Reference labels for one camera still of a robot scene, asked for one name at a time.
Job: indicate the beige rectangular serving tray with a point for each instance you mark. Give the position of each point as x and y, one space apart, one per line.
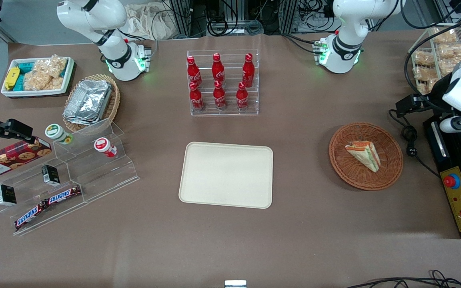
225 176

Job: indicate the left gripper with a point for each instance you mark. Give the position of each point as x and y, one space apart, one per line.
431 97

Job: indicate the clear acrylic bottle rack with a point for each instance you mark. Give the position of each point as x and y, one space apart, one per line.
230 113

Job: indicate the black sealing appliance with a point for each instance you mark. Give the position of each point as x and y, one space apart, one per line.
450 160

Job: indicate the triangular sandwich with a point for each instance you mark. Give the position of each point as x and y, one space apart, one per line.
364 154

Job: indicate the brown chocolate bar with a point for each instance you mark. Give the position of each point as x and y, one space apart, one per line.
29 216
63 195

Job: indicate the red lid yoghurt cup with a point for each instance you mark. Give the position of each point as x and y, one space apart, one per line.
103 145

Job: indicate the teal snack packet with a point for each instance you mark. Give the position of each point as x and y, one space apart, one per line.
25 67
19 82

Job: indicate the clear bag of fried snacks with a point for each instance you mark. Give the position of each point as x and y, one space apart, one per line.
425 86
453 50
424 73
444 36
423 58
448 66

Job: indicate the clear acrylic step stand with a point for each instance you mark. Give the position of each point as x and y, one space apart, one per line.
94 176

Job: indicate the red cookie box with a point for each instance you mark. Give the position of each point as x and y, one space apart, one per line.
10 158

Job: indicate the brown round wicker basket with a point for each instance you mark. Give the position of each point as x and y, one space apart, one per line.
344 168

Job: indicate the red cola bottle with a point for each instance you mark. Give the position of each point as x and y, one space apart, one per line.
242 98
218 70
219 98
248 72
193 72
196 100

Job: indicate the red emergency stop button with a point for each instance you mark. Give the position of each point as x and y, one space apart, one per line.
450 181

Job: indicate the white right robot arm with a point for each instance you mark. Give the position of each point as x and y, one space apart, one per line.
94 16

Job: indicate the light oval wicker basket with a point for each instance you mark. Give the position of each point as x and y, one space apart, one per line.
112 106

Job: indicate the green lid yoghurt cup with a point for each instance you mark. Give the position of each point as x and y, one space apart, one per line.
56 132

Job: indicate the white rectangular snack bin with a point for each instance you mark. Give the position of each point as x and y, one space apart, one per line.
34 92

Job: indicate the aluminium frame post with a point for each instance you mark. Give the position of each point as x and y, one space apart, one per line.
184 16
288 14

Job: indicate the yellow snack packet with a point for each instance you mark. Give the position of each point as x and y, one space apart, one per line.
11 78

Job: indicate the beige cloth bag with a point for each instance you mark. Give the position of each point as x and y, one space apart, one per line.
146 22

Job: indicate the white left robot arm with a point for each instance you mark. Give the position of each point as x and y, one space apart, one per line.
346 48

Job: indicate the clear bag of rice crackers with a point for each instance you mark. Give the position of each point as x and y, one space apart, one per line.
44 76

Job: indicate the aluminium foil tray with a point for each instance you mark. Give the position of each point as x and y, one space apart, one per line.
76 121
90 98

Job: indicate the small black carton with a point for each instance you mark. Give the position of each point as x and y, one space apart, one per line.
6 195
50 174

